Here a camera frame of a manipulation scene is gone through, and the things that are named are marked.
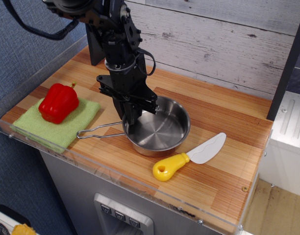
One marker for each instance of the grey toy fridge cabinet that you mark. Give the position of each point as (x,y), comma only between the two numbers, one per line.
(78,187)

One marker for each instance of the silver dispenser panel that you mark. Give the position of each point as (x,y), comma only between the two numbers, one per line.
(116,218)

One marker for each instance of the dark post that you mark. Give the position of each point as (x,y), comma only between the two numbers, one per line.
(285,77)
(95,49)

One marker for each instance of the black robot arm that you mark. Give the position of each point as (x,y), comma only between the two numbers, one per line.
(112,36)

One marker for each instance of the yellow handled toy knife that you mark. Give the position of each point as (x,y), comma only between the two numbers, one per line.
(164,169)

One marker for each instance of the dark left post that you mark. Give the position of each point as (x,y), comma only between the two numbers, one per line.
(95,49)

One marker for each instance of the yellow object at corner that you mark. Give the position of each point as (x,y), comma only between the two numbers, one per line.
(23,229)

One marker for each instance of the red bell pepper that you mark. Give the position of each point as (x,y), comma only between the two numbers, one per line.
(59,102)

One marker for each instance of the green cloth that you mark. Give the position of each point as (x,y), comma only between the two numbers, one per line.
(56,137)

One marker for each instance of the dark right post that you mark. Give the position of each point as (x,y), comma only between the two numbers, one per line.
(285,77)

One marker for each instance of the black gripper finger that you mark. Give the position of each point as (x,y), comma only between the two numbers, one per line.
(119,106)
(132,112)

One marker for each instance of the metal pot with wire handle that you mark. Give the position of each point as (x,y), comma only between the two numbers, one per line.
(153,135)

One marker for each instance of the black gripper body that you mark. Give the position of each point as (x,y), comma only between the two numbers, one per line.
(130,87)

